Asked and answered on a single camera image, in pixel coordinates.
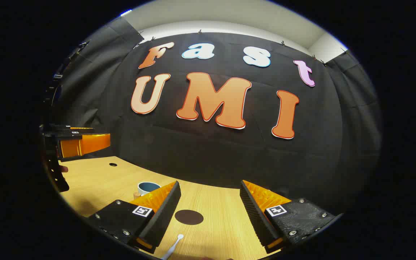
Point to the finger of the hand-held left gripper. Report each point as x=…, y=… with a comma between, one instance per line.
x=63, y=127
x=85, y=144

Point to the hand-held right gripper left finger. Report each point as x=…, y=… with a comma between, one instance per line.
x=164, y=213

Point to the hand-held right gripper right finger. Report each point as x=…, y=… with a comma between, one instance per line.
x=255, y=213

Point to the dark brown round coaster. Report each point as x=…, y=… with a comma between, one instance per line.
x=189, y=217

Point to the white toothbrush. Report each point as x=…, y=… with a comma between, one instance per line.
x=173, y=245

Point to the wooden desktop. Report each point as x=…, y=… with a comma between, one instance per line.
x=215, y=202

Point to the black backdrop cloth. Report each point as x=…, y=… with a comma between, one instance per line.
x=211, y=155

